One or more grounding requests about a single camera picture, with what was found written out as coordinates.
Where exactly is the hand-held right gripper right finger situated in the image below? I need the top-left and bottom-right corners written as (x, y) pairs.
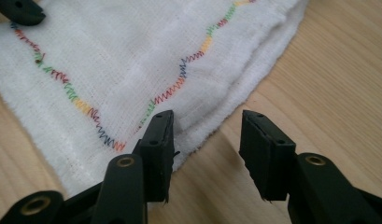
top-left (238, 109), bottom-right (297, 202)

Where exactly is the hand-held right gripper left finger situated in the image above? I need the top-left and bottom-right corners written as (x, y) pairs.
top-left (132, 109), bottom-right (177, 203)

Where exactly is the white cloth with coloured stitching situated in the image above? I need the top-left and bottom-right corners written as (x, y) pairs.
top-left (0, 0), bottom-right (312, 200)

